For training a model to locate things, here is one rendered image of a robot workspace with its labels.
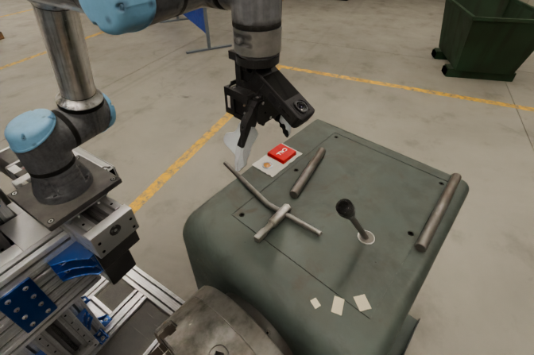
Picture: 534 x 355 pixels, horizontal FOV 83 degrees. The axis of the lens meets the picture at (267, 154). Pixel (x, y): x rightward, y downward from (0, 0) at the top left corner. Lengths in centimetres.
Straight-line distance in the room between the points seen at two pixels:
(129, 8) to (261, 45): 18
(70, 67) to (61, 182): 31
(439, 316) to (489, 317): 29
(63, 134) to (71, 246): 34
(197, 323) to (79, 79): 65
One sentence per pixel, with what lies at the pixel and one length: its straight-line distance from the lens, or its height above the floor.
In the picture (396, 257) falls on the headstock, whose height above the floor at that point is 125.
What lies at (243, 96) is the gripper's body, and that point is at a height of 156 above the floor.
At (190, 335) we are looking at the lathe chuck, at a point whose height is 123.
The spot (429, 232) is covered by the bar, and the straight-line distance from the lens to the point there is 73.
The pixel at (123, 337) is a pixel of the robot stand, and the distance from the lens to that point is 182.
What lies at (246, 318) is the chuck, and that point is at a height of 124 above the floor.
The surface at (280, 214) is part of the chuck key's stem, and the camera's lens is 68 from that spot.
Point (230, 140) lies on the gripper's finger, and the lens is 55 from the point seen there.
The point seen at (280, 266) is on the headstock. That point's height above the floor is 125.
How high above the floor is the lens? 180
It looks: 39 degrees down
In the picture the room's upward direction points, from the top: straight up
